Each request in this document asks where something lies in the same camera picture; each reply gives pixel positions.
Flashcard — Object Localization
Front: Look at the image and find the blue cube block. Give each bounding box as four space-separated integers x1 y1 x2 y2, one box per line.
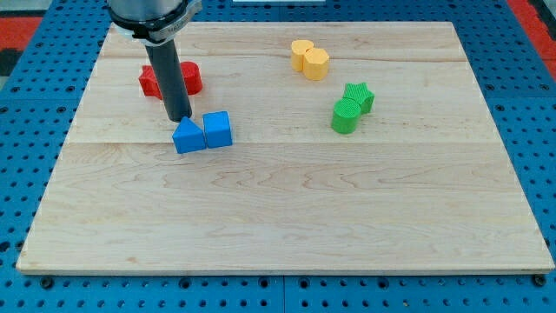
202 111 233 149

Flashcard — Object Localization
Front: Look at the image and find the light wooden board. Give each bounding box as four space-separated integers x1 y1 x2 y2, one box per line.
17 22 554 276

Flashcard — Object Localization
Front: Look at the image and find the yellow hexagon block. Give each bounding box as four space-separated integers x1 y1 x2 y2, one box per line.
302 48 329 81

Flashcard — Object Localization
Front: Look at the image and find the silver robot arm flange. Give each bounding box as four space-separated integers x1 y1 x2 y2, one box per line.
107 0 202 46

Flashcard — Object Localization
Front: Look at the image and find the red star block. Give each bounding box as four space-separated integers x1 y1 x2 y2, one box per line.
138 65 162 100

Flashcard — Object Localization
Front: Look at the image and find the green star block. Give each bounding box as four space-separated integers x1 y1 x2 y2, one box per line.
343 83 374 114

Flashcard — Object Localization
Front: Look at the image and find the red rounded block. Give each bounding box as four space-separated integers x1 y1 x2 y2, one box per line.
180 61 203 95

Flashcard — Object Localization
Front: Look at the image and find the green cylinder block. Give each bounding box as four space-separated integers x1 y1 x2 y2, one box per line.
331 98 361 134

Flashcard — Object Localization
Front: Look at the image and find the yellow heart block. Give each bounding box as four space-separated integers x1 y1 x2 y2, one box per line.
290 39 314 71

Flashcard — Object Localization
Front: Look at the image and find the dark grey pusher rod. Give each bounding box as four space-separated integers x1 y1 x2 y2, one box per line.
145 40 192 123

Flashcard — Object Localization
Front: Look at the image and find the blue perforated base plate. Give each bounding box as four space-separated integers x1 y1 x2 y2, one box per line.
1 1 555 312

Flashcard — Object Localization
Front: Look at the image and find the blue triangle block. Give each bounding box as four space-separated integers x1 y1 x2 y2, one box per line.
172 117 207 154

